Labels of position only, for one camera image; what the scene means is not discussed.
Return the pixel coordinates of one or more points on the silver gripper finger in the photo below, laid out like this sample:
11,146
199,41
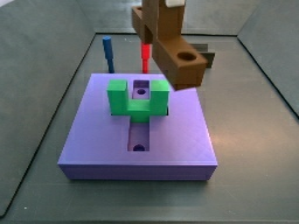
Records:
175,3

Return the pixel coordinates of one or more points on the brown T-shaped block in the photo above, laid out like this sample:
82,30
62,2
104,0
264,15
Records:
158,23

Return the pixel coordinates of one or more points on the purple base board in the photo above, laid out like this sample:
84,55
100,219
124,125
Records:
108,148

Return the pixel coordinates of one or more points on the red hexagonal peg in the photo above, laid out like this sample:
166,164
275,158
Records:
146,54

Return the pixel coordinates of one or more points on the dark grey block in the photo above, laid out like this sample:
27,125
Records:
202,48

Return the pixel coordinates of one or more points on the blue hexagonal peg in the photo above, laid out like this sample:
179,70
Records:
108,52

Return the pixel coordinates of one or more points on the green U-shaped block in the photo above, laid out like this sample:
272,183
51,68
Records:
138,108

